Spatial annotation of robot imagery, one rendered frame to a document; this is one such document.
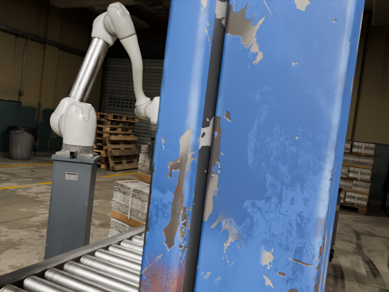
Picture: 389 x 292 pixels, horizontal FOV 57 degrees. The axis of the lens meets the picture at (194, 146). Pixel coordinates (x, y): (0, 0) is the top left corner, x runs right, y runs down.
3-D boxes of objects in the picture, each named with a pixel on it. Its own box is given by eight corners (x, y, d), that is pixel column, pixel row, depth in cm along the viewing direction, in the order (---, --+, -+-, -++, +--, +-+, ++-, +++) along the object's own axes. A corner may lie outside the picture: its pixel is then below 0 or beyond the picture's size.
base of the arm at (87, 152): (52, 156, 172) (53, 144, 171) (63, 152, 194) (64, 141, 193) (91, 160, 174) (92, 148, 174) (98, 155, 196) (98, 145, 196)
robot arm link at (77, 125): (68, 145, 174) (72, 100, 173) (56, 141, 188) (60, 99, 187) (99, 147, 184) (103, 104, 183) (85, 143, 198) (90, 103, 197)
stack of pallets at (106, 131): (105, 161, 978) (110, 113, 971) (135, 166, 944) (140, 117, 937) (72, 164, 854) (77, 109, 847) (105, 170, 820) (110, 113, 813)
